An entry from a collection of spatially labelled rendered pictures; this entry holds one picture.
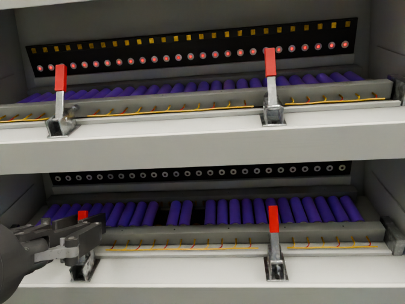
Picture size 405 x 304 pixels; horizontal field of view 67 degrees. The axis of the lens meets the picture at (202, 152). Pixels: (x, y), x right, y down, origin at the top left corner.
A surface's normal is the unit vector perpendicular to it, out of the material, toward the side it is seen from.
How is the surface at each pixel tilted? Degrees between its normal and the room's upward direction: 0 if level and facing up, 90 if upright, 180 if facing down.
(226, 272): 15
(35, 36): 90
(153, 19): 90
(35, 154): 105
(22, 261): 87
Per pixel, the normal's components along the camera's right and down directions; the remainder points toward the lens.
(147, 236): -0.07, 0.45
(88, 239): 1.00, -0.04
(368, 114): -0.09, -0.89
